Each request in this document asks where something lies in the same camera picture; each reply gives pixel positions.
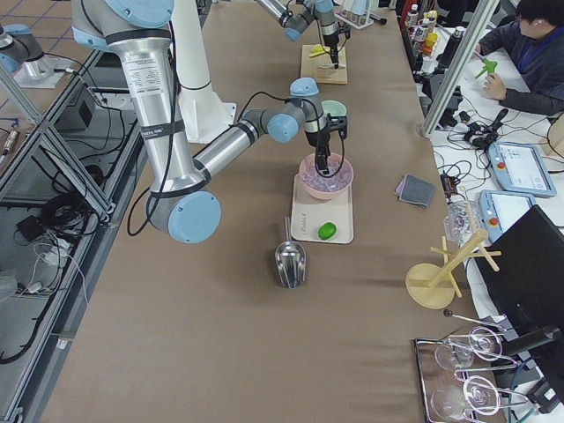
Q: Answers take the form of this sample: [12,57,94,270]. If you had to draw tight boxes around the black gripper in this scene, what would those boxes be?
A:
[321,24,351,69]
[305,115,348,175]

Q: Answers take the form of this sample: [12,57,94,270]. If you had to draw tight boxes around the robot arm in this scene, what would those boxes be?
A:
[71,1,347,243]
[256,0,351,69]

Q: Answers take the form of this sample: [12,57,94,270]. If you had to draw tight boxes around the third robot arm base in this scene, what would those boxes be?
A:
[1,24,74,89]

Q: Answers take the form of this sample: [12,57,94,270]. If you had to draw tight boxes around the clear ice cubes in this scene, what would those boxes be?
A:
[301,157,353,194]

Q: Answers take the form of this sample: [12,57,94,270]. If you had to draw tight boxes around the pink bowl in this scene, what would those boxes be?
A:
[299,152,356,201]

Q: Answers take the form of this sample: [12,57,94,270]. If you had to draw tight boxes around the mint green bowl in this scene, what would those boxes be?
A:
[322,100,347,118]

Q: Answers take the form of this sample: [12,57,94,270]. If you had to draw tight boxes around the steel ice scoop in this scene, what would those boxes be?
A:
[274,216,307,289]

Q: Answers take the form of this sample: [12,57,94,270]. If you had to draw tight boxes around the bamboo cutting board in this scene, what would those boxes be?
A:
[300,44,348,85]

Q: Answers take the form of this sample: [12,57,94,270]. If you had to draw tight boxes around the cream plastic tray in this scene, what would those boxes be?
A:
[291,175,354,244]

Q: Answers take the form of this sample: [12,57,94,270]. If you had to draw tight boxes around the green lime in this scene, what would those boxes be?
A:
[317,222,338,241]

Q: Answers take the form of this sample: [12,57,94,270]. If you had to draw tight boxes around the grey folded cloth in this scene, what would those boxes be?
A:
[395,174,435,208]

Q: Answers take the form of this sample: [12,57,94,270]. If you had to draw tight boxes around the clear glass mug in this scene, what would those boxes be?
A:
[444,200,484,245]

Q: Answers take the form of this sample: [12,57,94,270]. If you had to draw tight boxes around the wooden cup tree stand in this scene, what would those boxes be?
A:
[405,228,501,309]

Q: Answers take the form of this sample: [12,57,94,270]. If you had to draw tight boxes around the blue teach pendant lower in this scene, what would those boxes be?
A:
[479,189,536,242]

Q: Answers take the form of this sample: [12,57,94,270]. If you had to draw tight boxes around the blue teach pendant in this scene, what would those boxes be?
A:
[486,142,557,197]
[479,189,536,242]

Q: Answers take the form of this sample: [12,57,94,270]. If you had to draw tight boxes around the blue teach pendant upper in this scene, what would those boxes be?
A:
[486,142,557,197]

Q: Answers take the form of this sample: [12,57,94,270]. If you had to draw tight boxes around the seated person in dark jacket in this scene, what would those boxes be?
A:
[475,0,563,116]

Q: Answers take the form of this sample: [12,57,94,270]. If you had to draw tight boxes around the black monitor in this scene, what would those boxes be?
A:
[476,205,563,334]

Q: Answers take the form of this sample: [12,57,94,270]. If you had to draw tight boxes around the wine glass upper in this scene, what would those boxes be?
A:
[434,326,502,371]

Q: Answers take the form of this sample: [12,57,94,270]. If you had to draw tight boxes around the wine glass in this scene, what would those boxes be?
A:
[431,375,501,422]
[434,326,502,371]

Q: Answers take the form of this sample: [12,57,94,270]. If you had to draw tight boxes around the black framed tray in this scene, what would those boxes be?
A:
[413,338,531,422]

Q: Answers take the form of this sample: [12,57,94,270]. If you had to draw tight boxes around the wine glass lower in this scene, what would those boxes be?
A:
[431,375,501,422]

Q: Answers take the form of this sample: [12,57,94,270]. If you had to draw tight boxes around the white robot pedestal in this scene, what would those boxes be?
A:
[172,0,236,144]

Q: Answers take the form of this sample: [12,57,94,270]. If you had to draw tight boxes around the aluminium frame post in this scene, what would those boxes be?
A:
[420,0,500,138]

